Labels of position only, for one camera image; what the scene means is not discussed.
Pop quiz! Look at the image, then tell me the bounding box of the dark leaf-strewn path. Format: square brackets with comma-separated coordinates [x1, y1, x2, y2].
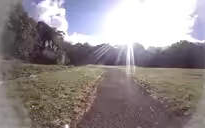
[77, 66, 188, 128]

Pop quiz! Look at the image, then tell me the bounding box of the wood of dark trees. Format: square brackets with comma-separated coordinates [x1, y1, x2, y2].
[3, 3, 91, 66]

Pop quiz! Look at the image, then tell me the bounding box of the flat grass field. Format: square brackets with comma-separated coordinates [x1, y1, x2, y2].
[129, 65, 205, 118]

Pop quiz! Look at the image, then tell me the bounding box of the row of trees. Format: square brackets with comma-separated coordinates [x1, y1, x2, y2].
[67, 39, 205, 70]

